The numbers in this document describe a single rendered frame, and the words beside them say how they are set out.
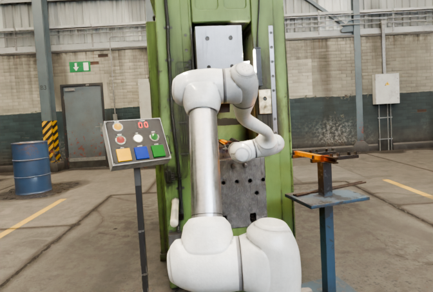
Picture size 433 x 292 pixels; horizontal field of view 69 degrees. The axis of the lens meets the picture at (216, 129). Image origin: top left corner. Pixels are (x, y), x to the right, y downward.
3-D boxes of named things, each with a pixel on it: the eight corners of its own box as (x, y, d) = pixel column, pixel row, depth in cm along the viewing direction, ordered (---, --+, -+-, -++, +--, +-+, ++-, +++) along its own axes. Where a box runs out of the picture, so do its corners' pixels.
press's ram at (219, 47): (257, 86, 205) (254, 24, 203) (198, 89, 201) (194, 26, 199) (244, 91, 247) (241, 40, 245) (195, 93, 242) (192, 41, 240)
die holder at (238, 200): (268, 224, 204) (264, 156, 202) (209, 230, 200) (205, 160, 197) (249, 201, 259) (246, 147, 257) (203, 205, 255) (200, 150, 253)
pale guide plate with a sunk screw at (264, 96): (272, 113, 219) (270, 89, 218) (259, 114, 218) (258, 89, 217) (270, 113, 221) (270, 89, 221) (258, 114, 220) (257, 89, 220)
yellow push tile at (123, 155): (132, 160, 174) (129, 147, 176) (118, 161, 170) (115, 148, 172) (131, 161, 175) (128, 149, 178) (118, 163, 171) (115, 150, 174)
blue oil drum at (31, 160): (42, 194, 534) (37, 142, 529) (6, 196, 533) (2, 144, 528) (58, 186, 593) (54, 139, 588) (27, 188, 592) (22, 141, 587)
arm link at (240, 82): (255, 84, 130) (222, 86, 130) (258, 53, 115) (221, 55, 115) (258, 110, 124) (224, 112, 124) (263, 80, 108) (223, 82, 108)
